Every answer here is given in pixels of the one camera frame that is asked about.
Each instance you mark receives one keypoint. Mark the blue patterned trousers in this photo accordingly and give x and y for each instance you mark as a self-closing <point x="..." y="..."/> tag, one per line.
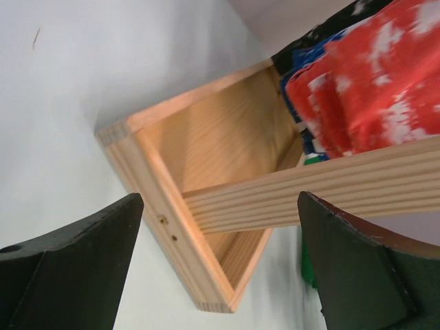
<point x="310" y="93"/>

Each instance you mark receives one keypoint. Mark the wooden clothes rack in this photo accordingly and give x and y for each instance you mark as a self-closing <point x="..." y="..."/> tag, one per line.
<point x="220" y="167"/>

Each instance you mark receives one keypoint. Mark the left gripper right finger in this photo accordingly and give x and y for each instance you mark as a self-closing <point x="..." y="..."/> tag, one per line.
<point x="368" y="277"/>

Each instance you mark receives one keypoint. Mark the green plastic tray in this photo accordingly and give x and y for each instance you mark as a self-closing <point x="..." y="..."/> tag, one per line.
<point x="307" y="271"/>

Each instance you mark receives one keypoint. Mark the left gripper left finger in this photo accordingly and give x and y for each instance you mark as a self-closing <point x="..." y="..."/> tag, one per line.
<point x="72" y="277"/>

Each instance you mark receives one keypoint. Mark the orange white trousers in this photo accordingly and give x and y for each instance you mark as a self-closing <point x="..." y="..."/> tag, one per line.
<point x="386" y="74"/>

